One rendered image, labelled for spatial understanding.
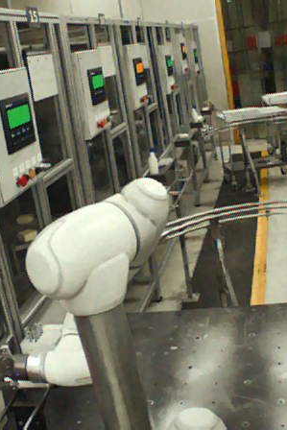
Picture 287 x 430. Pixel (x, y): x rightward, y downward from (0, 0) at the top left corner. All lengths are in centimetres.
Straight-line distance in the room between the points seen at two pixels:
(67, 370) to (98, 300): 53
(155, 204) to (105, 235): 13
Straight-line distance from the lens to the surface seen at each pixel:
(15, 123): 215
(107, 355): 111
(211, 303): 410
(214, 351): 219
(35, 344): 194
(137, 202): 110
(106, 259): 103
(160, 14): 968
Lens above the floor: 179
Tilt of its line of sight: 16 degrees down
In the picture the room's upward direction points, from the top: 9 degrees counter-clockwise
